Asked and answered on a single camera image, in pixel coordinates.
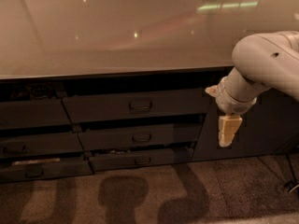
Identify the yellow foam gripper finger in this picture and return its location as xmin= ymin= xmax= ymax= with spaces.
xmin=218 ymin=115 xmax=242 ymax=147
xmin=205 ymin=85 xmax=218 ymax=96

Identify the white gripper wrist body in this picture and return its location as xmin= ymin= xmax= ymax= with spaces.
xmin=215 ymin=77 xmax=257 ymax=115

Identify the dark drawer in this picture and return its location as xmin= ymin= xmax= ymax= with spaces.
xmin=63 ymin=89 xmax=210 ymax=123
xmin=0 ymin=133 xmax=82 ymax=158
xmin=0 ymin=100 xmax=69 ymax=130
xmin=0 ymin=157 xmax=93 ymax=183
xmin=78 ymin=124 xmax=202 ymax=150
xmin=90 ymin=147 xmax=193 ymax=172

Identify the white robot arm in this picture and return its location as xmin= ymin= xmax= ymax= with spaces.
xmin=206 ymin=31 xmax=299 ymax=147

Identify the dark cabinet door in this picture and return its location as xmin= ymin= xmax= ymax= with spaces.
xmin=192 ymin=90 xmax=299 ymax=161

